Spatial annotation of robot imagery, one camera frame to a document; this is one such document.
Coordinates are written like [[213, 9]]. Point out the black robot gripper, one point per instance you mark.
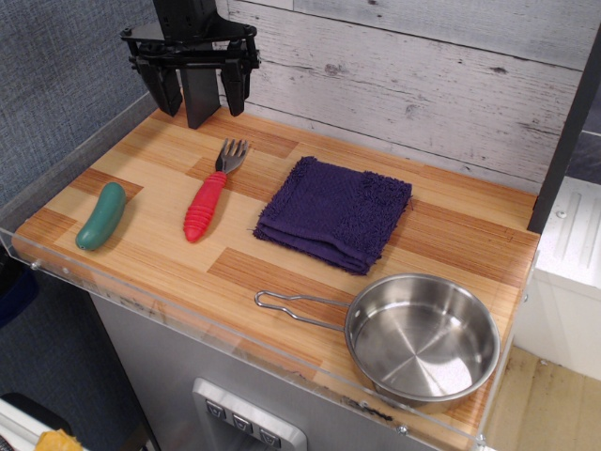
[[192, 35]]

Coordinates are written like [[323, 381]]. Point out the stainless steel saucepan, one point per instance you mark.
[[423, 341]]

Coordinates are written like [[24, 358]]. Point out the folded violet cloth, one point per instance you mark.
[[338, 215]]

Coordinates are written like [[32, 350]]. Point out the green toy cucumber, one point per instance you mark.
[[104, 219]]

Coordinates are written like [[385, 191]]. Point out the silver toy fridge cabinet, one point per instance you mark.
[[298, 372]]

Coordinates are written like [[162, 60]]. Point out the silver water dispenser panel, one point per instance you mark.
[[243, 416]]

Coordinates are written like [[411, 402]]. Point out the yellow object at corner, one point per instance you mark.
[[57, 440]]

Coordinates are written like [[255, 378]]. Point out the white cabinet on right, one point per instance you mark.
[[559, 318]]

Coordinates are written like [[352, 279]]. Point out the dark grey left post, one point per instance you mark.
[[201, 95]]

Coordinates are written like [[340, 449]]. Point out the dark grey post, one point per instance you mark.
[[201, 95], [573, 126]]

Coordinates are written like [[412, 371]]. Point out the red handled toy fork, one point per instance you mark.
[[199, 214]]

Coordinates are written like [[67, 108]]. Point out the clear acrylic guard rail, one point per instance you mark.
[[473, 168]]

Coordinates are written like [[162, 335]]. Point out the dark grey right post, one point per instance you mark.
[[573, 126]]

